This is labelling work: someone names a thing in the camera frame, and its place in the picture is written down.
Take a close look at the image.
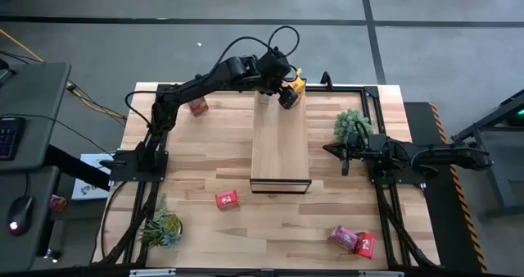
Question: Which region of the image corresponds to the black metal stand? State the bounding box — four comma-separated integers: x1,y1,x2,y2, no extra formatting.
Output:
449,89,524,219

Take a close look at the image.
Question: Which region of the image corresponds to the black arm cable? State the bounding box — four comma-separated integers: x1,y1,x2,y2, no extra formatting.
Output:
208,25,300,79
352,120,437,175

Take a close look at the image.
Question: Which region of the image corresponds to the black table frame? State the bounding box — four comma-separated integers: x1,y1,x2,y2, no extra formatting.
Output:
96,82,441,270

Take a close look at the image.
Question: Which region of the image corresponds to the black mat hazard stripe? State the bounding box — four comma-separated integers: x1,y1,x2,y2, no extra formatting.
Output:
403,101,488,274

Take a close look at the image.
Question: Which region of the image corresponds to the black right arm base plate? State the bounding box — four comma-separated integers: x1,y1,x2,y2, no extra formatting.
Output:
366,157,439,186

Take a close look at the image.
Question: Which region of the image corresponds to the black desk support beam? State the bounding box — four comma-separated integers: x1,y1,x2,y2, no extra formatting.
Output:
43,144,111,192

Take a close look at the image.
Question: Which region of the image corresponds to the yellow floor cable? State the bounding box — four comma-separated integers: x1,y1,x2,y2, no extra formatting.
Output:
0,28,128,120

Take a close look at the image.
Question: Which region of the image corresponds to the silver metal bracket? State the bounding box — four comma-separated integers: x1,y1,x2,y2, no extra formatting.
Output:
129,268,177,277
358,270,404,277

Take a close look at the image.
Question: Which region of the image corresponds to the black keyboard cable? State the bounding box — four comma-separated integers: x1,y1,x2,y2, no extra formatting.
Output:
0,112,115,157

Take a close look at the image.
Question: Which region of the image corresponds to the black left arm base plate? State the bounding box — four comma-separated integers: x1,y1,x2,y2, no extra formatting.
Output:
100,149,169,183

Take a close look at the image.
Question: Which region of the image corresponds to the pale green round plant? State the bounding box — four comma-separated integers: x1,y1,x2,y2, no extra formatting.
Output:
333,107,374,143

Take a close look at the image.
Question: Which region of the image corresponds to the magenta cereal box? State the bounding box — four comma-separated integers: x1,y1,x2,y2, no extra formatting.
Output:
327,225,359,252
187,96,210,118

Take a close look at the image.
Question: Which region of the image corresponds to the red cereal box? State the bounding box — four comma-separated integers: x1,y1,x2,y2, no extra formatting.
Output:
215,189,241,211
354,231,377,261

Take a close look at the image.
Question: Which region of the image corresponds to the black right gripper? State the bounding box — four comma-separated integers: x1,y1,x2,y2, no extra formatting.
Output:
323,132,373,176

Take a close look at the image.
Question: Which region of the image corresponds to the black computer mouse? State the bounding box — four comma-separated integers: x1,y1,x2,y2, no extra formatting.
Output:
7,195,34,236

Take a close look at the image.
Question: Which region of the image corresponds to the black backlit keyboard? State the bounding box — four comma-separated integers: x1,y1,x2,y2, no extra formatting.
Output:
0,116,26,161

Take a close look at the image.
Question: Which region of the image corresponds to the grey desk surface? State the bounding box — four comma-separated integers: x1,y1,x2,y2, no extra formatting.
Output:
0,166,61,272
0,62,71,171

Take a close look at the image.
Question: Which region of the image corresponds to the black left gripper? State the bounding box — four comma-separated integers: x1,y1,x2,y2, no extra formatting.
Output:
255,50,301,111

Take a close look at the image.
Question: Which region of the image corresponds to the spiky green potted plant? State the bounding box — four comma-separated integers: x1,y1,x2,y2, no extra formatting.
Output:
138,193,184,252

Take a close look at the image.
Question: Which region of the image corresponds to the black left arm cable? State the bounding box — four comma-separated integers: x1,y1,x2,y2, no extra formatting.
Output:
208,25,300,79

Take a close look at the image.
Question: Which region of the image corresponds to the pink snack packet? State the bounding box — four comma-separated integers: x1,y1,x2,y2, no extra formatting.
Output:
48,194,67,212

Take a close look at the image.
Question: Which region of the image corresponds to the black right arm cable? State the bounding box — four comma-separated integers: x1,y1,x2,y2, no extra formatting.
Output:
352,120,437,175

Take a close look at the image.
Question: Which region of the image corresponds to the wooden shelf black frame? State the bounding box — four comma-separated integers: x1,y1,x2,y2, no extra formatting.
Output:
249,82,313,195

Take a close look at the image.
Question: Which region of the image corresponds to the white printed box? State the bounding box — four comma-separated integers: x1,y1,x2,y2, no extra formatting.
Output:
71,152,114,201

